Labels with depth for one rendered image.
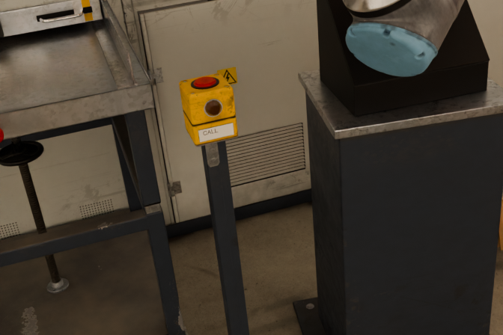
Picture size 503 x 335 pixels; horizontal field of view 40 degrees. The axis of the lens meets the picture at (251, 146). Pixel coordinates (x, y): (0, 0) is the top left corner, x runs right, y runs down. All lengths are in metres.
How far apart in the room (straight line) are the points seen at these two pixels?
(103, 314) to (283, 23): 1.01
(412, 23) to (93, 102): 0.63
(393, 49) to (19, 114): 0.71
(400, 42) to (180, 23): 1.06
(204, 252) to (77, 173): 0.49
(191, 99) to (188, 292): 1.08
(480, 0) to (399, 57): 1.35
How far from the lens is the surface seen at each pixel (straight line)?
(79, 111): 1.39
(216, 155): 1.25
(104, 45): 1.64
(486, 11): 2.52
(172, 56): 2.09
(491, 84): 1.53
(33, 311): 1.96
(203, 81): 1.20
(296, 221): 2.39
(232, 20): 2.11
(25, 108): 1.39
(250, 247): 2.29
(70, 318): 1.90
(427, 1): 1.15
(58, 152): 2.18
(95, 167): 2.21
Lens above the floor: 1.36
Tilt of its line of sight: 28 degrees down
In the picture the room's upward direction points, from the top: 6 degrees counter-clockwise
